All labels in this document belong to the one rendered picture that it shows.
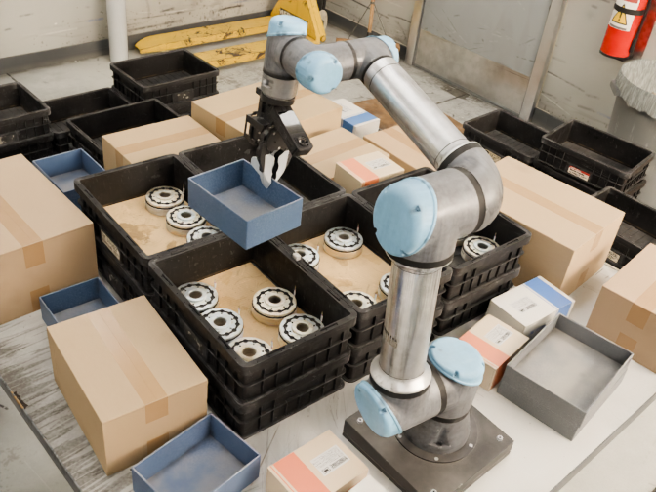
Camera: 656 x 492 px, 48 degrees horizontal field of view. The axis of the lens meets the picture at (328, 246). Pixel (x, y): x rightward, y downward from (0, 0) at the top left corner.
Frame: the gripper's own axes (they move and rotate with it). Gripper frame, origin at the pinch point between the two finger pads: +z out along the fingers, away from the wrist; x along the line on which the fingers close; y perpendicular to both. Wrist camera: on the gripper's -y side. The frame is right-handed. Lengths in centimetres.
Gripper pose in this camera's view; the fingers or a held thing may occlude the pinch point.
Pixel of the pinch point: (270, 184)
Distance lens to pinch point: 161.2
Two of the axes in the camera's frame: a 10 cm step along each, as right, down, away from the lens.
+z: -1.7, 8.3, 5.3
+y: -6.5, -5.0, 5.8
